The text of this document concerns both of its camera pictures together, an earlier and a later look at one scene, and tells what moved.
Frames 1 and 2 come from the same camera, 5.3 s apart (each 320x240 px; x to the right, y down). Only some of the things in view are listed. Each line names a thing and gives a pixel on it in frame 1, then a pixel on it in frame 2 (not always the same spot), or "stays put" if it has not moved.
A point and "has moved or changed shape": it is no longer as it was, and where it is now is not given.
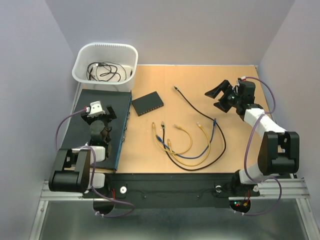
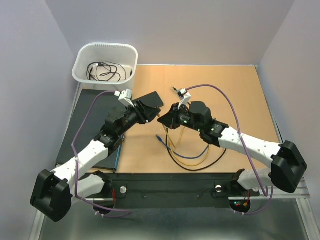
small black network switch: x=147 y=103 stays put
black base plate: x=139 y=190 stays put
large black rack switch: x=78 y=134 stays put
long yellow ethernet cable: x=176 y=154 has moved or changed shape
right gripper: x=213 y=93 → x=170 y=119
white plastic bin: x=105 y=65 stays put
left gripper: x=89 y=119 → x=145 y=114
